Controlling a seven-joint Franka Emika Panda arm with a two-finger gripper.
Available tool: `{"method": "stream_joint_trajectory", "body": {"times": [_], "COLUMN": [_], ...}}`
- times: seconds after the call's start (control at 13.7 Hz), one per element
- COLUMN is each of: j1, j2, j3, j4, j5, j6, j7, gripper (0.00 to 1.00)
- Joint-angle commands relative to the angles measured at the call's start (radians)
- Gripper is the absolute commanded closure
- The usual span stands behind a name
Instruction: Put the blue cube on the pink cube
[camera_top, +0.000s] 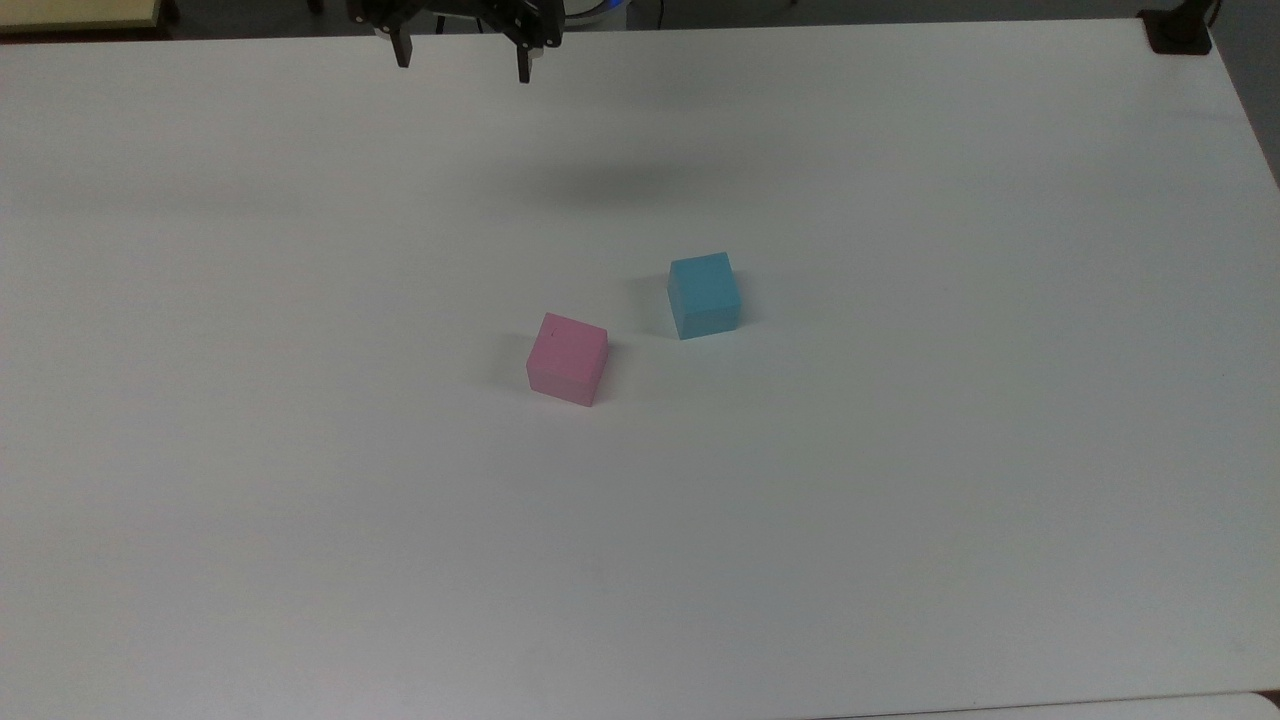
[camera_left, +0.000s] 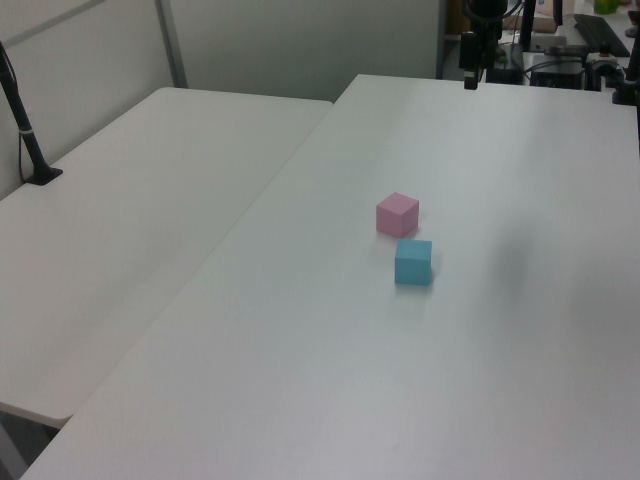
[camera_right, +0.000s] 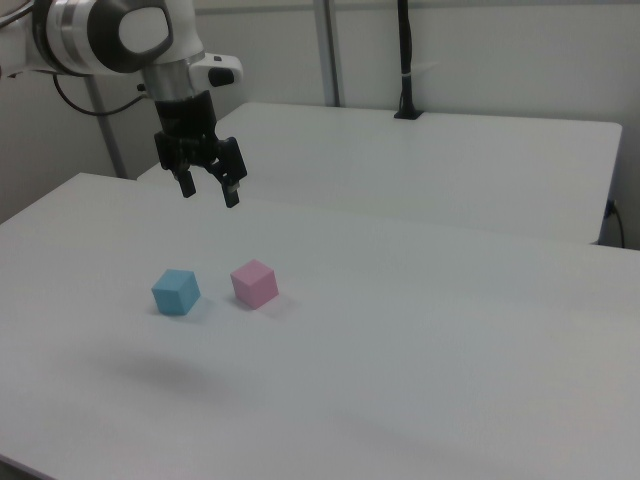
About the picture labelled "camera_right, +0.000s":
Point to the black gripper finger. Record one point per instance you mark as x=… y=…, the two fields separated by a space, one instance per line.
x=187 y=184
x=231 y=192

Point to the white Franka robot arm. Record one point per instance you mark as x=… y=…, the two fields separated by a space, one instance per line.
x=100 y=35

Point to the blue cube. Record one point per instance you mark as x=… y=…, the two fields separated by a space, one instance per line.
x=175 y=292

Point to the pink cube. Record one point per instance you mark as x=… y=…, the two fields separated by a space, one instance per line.
x=254 y=284

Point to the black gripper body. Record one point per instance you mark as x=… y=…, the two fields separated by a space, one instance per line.
x=187 y=132

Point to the black camera stand pole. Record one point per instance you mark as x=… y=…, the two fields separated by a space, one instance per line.
x=406 y=60

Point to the grey aluminium frame post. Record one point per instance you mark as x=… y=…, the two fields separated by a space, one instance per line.
x=106 y=125
x=330 y=50

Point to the white back table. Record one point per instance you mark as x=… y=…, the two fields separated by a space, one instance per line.
x=400 y=165

